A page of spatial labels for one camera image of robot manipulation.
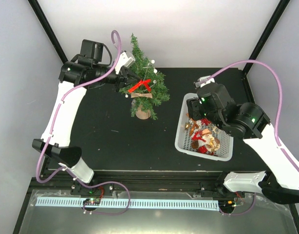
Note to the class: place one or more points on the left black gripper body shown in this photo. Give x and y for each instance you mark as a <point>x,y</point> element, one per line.
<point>122,77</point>

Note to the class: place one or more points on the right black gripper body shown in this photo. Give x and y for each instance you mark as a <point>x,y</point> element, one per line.
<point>192,107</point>

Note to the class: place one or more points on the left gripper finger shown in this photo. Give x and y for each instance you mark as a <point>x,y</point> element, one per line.
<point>132,75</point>
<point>131,83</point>

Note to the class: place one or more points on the red ribbon bow ornament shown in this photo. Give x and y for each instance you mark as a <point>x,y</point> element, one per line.
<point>139,84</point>

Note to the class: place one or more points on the brown paper bow ornament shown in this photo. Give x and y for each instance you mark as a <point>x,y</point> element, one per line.
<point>141,95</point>

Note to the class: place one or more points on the small green christmas tree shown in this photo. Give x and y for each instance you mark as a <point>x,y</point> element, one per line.
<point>144,68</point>

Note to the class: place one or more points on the white plastic basket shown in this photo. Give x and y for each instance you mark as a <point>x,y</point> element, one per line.
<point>183,140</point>

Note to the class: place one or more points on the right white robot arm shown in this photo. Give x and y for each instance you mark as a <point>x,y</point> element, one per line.
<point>251,124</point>

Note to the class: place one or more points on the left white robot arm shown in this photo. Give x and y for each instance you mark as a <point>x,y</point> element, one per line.
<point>82,72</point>

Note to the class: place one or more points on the pile of christmas ornaments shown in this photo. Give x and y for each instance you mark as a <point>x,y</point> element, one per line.
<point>202,134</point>

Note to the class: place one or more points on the right circuit board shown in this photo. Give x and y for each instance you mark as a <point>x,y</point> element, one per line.
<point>227,203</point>

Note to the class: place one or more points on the circuit board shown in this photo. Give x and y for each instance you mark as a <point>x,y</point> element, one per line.
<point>91,201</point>
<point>227,203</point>

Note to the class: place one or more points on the left circuit board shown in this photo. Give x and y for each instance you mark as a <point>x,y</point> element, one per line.
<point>91,201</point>

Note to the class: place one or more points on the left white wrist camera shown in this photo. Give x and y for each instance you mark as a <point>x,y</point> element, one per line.
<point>126,60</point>

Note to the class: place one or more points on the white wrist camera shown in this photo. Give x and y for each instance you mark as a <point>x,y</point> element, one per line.
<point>202,81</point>
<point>126,60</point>

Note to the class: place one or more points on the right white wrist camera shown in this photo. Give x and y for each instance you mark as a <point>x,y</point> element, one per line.
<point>202,81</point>

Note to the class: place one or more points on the white slotted cable duct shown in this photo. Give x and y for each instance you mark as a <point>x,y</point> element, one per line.
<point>76,202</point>

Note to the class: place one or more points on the black aluminium rail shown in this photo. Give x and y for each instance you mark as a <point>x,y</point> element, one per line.
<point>205,184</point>

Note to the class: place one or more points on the left black frame post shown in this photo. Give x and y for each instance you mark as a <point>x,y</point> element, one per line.
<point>47,29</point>

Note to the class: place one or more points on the black frame post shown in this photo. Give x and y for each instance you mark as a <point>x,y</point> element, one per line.
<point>277,14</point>
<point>47,29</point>

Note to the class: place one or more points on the right black frame post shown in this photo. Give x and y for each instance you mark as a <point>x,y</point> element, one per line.
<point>277,14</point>

